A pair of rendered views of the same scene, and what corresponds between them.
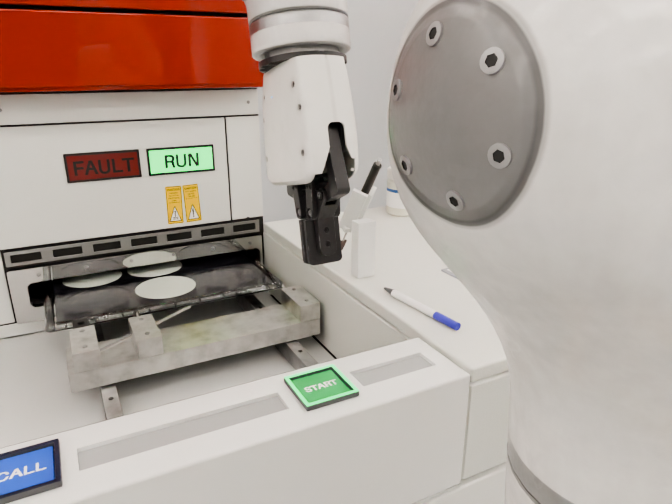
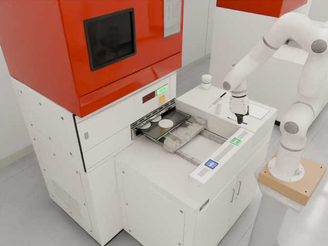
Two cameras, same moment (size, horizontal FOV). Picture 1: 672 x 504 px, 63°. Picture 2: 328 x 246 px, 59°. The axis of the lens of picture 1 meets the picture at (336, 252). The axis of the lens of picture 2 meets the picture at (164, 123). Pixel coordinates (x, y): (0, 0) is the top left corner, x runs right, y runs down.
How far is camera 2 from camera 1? 1.33 m
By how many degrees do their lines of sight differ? 25
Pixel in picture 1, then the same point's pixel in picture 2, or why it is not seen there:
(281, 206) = not seen: hidden behind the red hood
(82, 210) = (144, 109)
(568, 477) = (290, 147)
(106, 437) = (215, 156)
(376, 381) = (241, 137)
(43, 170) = (138, 102)
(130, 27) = (160, 64)
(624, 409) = (296, 141)
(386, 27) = not seen: outside the picture
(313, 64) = (245, 98)
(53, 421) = (170, 159)
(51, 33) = (148, 71)
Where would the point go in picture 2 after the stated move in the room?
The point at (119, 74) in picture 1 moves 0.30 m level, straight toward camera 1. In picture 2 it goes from (158, 76) to (194, 93)
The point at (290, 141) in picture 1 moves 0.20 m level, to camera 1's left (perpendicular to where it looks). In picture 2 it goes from (240, 108) to (207, 116)
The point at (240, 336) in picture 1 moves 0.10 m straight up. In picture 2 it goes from (195, 132) to (196, 119)
